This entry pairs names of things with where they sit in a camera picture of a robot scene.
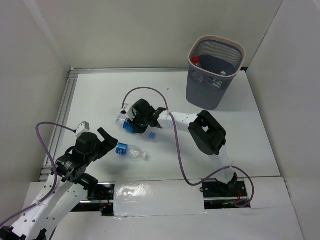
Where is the clear tape sheet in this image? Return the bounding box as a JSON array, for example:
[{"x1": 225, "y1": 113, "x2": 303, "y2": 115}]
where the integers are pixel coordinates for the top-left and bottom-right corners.
[{"x1": 113, "y1": 180, "x2": 206, "y2": 217}]

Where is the red label water bottle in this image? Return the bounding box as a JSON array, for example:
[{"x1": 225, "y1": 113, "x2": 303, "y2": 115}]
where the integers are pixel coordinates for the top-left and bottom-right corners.
[{"x1": 191, "y1": 56, "x2": 200, "y2": 67}]

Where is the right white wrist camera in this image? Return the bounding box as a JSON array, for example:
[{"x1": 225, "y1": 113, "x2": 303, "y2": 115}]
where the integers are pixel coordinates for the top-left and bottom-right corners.
[{"x1": 120, "y1": 103, "x2": 135, "y2": 119}]

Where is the grey mesh waste bin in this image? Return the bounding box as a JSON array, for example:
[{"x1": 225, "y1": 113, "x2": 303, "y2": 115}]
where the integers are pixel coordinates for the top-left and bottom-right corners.
[{"x1": 186, "y1": 35, "x2": 246, "y2": 110}]

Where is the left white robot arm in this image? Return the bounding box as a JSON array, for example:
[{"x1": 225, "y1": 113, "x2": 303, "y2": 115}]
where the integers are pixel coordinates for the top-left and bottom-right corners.
[{"x1": 0, "y1": 128, "x2": 118, "y2": 240}]

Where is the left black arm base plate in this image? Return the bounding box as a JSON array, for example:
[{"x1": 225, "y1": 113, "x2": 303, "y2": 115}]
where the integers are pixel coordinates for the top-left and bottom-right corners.
[{"x1": 71, "y1": 183, "x2": 115, "y2": 217}]

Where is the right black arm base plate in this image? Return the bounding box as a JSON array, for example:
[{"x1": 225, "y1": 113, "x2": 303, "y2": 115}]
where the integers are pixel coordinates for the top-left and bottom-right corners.
[{"x1": 199, "y1": 180, "x2": 250, "y2": 210}]

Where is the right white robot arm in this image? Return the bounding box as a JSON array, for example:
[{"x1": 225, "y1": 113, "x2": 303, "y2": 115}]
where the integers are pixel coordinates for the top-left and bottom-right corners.
[{"x1": 122, "y1": 99, "x2": 238, "y2": 196}]

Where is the blue label bottle white cap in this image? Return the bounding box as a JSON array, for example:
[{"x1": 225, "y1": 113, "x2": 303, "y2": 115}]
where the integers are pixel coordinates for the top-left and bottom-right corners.
[{"x1": 115, "y1": 142, "x2": 148, "y2": 162}]

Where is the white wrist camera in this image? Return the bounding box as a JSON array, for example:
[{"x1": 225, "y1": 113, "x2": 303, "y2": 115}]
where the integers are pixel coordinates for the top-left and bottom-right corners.
[
  {"x1": 75, "y1": 121, "x2": 90, "y2": 138},
  {"x1": 120, "y1": 103, "x2": 135, "y2": 119}
]

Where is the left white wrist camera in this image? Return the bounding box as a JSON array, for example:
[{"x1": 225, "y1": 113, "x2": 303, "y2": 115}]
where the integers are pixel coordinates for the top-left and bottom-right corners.
[{"x1": 75, "y1": 121, "x2": 90, "y2": 138}]

